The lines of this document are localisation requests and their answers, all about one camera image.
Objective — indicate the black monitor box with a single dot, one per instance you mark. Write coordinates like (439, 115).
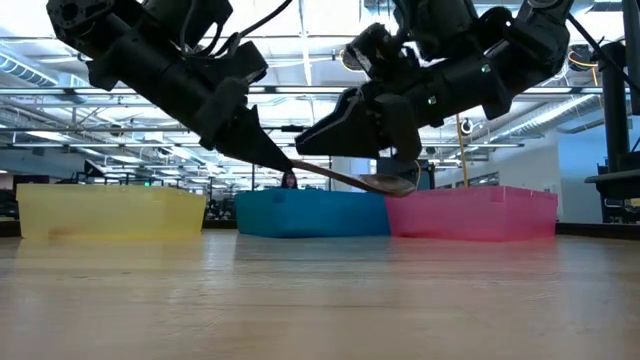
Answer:
(425, 172)

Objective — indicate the black aluminium table frame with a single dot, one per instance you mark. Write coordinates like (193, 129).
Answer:
(600, 230)

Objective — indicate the pink plastic bin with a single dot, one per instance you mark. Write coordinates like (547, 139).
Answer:
(465, 212)

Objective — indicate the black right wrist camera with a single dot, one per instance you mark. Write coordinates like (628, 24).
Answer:
(375, 50)

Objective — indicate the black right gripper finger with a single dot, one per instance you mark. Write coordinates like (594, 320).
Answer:
(345, 130)

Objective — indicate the grey side desk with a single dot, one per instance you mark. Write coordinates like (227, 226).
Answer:
(617, 182)

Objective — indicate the black monitor stand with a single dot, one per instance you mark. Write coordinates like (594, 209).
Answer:
(616, 125)

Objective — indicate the blue plastic bin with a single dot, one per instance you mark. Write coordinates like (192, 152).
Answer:
(310, 212)

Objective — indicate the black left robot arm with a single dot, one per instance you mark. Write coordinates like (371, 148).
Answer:
(140, 60)

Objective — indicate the yellow plastic bin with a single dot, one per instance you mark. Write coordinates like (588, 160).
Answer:
(100, 210)

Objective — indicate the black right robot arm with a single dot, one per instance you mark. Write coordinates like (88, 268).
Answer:
(540, 45)

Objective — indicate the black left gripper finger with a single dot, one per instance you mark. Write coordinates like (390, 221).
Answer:
(250, 145)

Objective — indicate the brown wooden spoon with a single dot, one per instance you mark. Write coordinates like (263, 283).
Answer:
(390, 184)

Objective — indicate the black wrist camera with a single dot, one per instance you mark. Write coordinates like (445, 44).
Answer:
(375, 50)
(240, 62)

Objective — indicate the black upright post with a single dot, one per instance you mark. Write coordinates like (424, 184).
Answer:
(632, 50)

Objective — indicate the person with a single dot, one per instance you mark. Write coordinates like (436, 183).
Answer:
(289, 181)

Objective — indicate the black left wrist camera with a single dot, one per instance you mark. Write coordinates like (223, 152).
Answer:
(240, 62)

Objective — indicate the white building pillar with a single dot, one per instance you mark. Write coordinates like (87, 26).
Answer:
(352, 166)

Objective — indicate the long ceiling light bar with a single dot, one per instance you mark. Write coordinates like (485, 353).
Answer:
(300, 90)

